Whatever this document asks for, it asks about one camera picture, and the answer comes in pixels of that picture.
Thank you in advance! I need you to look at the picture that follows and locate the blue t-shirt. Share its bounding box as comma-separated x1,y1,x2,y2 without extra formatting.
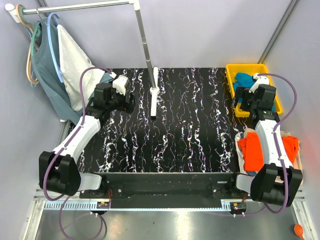
233,72,276,112

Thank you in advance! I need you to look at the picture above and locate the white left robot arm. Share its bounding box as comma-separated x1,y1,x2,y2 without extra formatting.
39,79,136,198

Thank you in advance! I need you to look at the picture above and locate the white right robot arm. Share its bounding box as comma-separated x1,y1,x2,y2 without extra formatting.
227,84,303,209

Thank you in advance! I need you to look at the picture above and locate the yellow plastic bin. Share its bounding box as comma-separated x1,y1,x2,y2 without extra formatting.
225,63,283,118

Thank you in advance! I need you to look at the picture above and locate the orange folded t-shirt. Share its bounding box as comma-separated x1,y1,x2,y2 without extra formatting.
237,132,300,172

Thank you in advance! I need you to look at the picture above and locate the white hanging shirt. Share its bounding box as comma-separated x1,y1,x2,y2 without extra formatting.
57,24,105,112

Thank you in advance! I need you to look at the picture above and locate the white folded t-shirt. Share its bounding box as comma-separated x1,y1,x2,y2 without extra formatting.
234,132,247,174

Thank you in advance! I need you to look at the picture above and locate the wooden hanger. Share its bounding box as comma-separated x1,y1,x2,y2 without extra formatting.
15,4,39,86

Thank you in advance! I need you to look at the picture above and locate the grey-green hanging shirt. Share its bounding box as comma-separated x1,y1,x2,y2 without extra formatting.
31,19,112,124

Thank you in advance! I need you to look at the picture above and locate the beige folded t-shirt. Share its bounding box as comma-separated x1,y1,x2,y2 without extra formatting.
234,127,304,186

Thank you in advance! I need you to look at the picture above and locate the light blue hanger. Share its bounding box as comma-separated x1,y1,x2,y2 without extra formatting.
46,12,64,83

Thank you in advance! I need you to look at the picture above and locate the green hanger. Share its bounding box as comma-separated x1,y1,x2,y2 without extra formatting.
30,21,41,51

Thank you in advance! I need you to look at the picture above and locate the metal clothes rack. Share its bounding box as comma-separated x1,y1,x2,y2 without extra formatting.
5,0,160,120

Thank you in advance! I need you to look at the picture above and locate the orange rubber bulb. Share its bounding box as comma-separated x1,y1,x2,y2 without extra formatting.
293,224,305,240

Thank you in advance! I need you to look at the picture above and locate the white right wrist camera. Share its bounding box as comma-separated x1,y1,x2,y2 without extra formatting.
248,73,270,94

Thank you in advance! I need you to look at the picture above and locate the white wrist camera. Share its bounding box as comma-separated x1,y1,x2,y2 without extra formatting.
248,73,270,94
110,71,129,96

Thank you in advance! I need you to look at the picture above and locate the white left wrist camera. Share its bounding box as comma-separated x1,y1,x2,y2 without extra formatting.
110,71,129,96

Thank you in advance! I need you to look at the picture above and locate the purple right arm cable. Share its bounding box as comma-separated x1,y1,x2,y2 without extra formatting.
229,73,298,218

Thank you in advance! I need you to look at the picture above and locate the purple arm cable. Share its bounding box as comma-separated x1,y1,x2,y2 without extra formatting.
42,67,118,240
229,73,298,218

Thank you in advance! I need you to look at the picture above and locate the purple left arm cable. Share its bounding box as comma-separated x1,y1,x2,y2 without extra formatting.
42,67,118,240

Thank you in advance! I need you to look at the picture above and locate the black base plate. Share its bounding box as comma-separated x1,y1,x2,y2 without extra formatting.
79,172,251,212

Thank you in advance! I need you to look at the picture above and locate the aluminium corner rail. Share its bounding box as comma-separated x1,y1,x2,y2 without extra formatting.
257,0,300,64

